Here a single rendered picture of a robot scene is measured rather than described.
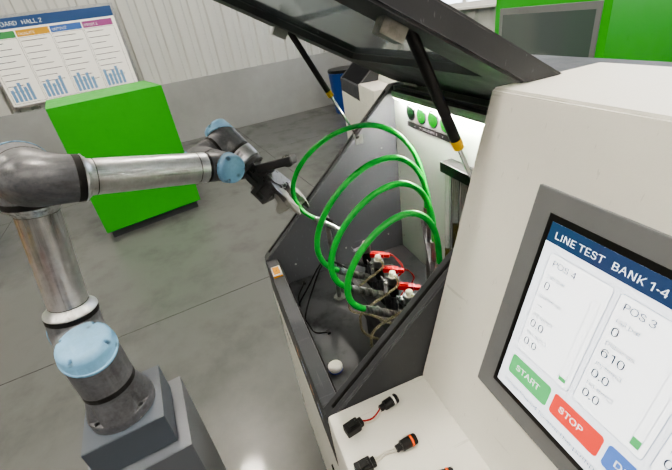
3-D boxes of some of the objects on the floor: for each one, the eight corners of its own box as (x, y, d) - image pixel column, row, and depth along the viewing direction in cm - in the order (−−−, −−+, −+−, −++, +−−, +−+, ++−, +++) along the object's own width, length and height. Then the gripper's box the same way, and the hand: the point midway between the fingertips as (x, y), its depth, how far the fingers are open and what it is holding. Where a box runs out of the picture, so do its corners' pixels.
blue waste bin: (327, 112, 730) (321, 70, 693) (354, 105, 750) (349, 64, 714) (342, 117, 681) (336, 72, 644) (370, 109, 702) (366, 65, 665)
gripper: (251, 171, 118) (299, 218, 118) (229, 179, 107) (282, 231, 107) (267, 151, 115) (316, 200, 115) (246, 157, 103) (300, 212, 103)
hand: (303, 206), depth 110 cm, fingers open, 6 cm apart
